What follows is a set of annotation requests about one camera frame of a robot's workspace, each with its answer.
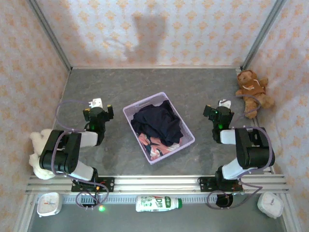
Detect white plush bear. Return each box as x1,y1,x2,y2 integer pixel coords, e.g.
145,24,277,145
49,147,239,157
28,129,56,180

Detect black round cable grommet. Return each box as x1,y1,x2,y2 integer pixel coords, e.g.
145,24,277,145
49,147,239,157
216,193,234,208

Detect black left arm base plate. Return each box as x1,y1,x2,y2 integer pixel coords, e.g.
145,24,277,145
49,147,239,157
71,177,115,193

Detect white clock red hands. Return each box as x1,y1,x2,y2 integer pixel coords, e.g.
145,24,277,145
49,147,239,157
36,192,62,218

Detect brown teddy bear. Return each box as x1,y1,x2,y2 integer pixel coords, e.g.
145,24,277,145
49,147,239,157
235,69,275,119

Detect white green plastic bottle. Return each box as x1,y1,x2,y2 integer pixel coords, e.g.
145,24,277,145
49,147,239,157
135,195,183,213

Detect aluminium frame post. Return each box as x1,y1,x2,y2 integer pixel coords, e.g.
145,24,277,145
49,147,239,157
28,0,73,71
241,0,288,71

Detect aluminium mounting rail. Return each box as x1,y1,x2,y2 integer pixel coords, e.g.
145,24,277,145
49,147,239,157
25,174,290,194

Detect lilac plastic laundry basket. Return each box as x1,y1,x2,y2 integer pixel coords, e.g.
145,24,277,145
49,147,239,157
122,91,196,166

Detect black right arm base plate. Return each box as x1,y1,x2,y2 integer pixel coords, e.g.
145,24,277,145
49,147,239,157
197,176,243,193

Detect white clock grey hands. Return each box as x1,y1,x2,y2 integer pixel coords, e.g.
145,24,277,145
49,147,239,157
256,192,284,219

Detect aluminium frame leg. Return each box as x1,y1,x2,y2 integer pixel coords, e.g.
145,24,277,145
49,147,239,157
280,193,303,232
12,193,37,232

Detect pink floral garment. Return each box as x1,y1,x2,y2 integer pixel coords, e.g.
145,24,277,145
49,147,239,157
138,134,181,161

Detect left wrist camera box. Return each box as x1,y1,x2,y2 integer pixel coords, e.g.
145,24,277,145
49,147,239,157
88,97,103,109

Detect grey slotted cable duct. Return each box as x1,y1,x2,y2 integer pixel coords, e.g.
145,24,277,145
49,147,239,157
36,194,263,204

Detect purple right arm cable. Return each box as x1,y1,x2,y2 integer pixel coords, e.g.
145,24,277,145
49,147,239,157
206,94,276,210

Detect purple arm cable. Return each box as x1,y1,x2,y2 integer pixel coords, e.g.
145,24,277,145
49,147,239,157
52,100,110,209
206,94,276,210

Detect navy blue shirt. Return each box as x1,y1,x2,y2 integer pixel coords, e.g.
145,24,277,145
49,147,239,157
130,100,184,147

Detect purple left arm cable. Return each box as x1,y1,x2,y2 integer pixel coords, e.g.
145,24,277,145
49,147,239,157
52,100,110,209

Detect aluminium back rail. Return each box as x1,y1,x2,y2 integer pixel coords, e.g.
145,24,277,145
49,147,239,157
70,64,243,71

